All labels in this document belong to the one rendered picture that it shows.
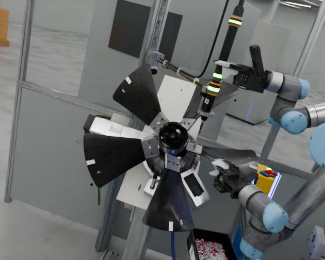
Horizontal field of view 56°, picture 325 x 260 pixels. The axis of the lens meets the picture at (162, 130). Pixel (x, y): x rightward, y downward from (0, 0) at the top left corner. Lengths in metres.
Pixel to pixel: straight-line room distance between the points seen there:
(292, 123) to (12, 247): 1.93
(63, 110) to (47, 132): 0.22
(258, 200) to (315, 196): 0.17
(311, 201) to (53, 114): 1.74
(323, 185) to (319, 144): 0.21
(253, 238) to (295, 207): 0.17
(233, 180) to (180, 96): 0.66
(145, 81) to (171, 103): 0.29
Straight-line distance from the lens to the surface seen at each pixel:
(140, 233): 1.61
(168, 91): 1.61
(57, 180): 2.45
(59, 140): 2.31
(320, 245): 1.41
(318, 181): 1.02
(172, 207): 1.18
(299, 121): 1.11
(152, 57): 1.69
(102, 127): 1.42
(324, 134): 0.83
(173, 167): 1.24
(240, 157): 1.29
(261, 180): 1.55
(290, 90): 1.23
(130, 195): 1.43
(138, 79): 1.35
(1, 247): 2.40
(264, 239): 1.02
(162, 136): 1.21
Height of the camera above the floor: 1.62
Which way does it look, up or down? 19 degrees down
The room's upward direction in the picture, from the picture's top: 16 degrees clockwise
